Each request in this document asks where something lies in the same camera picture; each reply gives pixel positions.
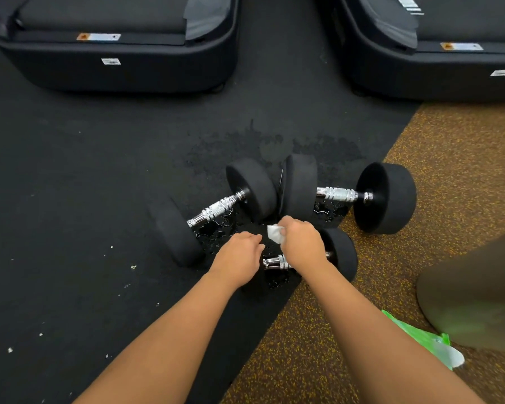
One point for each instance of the person's left forearm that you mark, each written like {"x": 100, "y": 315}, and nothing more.
{"x": 168, "y": 340}

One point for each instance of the person's right forearm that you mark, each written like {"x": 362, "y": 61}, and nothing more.
{"x": 374, "y": 340}

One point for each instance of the black treadmill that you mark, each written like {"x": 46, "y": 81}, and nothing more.
{"x": 122, "y": 58}
{"x": 437, "y": 75}

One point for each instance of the person's left hand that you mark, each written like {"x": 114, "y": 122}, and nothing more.
{"x": 235, "y": 258}

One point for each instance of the small black dumbbell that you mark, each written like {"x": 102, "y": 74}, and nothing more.
{"x": 343, "y": 254}

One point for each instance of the large black dumbbell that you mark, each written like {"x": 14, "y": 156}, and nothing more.
{"x": 387, "y": 197}
{"x": 252, "y": 189}

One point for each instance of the green wipes packet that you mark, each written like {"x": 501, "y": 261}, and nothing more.
{"x": 425, "y": 338}

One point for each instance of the person's left fingers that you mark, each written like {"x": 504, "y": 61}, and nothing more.
{"x": 250, "y": 239}

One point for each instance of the person's trouser leg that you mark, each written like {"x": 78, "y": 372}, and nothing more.
{"x": 479, "y": 298}

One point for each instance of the white wet wipe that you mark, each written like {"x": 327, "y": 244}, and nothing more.
{"x": 273, "y": 234}

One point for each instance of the person's right hand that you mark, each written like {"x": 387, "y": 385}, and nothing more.
{"x": 305, "y": 246}

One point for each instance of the person's right fingers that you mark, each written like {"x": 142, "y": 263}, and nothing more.
{"x": 285, "y": 231}

